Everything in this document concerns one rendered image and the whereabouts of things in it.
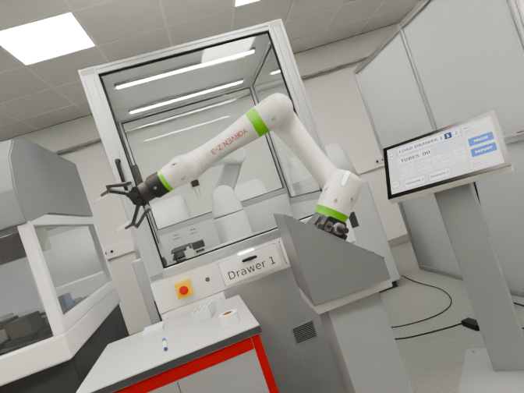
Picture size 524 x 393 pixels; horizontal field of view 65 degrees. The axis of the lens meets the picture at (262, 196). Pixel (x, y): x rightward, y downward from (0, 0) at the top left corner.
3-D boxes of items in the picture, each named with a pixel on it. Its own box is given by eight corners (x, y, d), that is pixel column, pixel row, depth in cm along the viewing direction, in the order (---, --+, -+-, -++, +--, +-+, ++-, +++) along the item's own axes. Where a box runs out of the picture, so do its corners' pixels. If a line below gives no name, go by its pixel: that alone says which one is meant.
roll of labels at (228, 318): (243, 318, 151) (240, 308, 151) (231, 327, 146) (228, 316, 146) (230, 320, 156) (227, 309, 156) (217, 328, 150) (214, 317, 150)
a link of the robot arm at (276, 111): (300, 118, 171) (285, 94, 174) (297, 107, 158) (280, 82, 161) (263, 142, 172) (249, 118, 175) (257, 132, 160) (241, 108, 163)
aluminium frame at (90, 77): (347, 213, 210) (281, 18, 210) (150, 284, 191) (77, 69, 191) (298, 216, 303) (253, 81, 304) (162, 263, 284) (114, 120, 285)
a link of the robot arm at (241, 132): (244, 112, 161) (260, 136, 162) (246, 115, 172) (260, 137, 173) (168, 163, 164) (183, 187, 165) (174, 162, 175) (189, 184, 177)
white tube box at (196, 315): (211, 317, 169) (208, 309, 169) (192, 323, 170) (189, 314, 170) (217, 308, 181) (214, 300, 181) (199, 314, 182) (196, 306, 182)
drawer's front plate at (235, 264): (282, 264, 201) (274, 243, 201) (225, 286, 195) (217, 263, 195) (281, 264, 202) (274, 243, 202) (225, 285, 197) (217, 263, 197)
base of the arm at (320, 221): (358, 246, 139) (365, 229, 139) (319, 228, 137) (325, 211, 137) (334, 238, 164) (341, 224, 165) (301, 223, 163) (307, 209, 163)
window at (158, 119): (328, 210, 210) (268, 31, 210) (164, 268, 194) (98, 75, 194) (328, 210, 211) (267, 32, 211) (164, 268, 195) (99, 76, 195)
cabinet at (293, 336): (409, 389, 209) (359, 239, 210) (215, 479, 190) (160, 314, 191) (341, 338, 303) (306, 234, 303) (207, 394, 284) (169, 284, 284)
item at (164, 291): (356, 240, 210) (347, 213, 210) (160, 314, 191) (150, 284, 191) (304, 235, 303) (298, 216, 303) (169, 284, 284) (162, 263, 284)
